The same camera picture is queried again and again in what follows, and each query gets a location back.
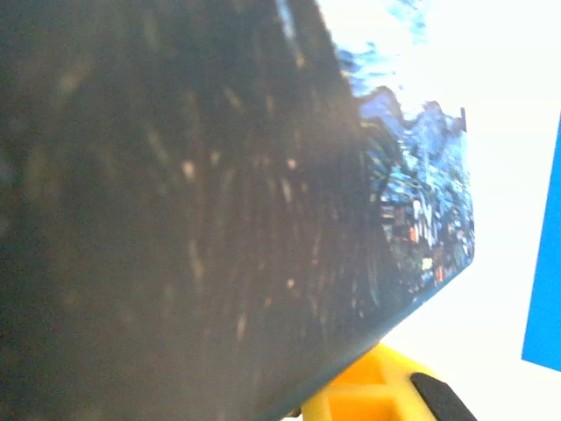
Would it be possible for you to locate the key with yellow plastic grip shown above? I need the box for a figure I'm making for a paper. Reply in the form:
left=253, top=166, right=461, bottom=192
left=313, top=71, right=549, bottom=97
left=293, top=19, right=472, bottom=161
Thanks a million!
left=288, top=341, right=444, bottom=421

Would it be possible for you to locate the square padlock with starry-night print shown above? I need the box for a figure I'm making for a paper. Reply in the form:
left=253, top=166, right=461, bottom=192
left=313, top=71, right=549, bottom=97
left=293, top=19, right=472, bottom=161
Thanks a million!
left=0, top=0, right=477, bottom=421

